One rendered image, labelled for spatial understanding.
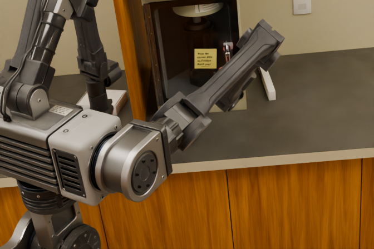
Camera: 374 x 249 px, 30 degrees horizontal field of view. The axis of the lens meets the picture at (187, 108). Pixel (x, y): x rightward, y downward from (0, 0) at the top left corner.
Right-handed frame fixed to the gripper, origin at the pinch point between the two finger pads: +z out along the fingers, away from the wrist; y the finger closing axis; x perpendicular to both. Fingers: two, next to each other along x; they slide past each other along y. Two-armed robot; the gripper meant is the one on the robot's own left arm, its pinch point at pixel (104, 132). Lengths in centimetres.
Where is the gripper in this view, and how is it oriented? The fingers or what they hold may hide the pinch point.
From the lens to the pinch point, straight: 221.0
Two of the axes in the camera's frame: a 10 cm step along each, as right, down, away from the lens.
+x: -9.9, 0.9, 0.6
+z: 1.1, 8.5, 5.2
